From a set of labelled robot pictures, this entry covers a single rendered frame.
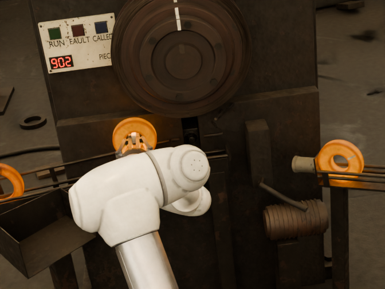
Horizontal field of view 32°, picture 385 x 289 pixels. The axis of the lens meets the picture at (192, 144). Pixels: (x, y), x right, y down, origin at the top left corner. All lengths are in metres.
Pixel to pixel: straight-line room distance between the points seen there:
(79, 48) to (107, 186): 1.03
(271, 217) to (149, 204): 1.02
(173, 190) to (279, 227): 0.99
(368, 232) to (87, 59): 1.57
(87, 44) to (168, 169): 1.01
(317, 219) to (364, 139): 1.68
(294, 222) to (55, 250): 0.83
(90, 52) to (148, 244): 1.09
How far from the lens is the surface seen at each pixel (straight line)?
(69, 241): 2.32
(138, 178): 1.47
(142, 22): 2.22
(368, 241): 3.21
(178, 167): 1.47
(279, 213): 2.44
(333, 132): 4.18
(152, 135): 2.37
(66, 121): 2.52
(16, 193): 2.56
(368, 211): 3.42
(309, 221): 2.45
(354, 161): 2.34
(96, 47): 2.41
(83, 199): 1.46
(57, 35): 2.40
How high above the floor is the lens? 1.84
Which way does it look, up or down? 26 degrees down
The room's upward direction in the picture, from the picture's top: 7 degrees counter-clockwise
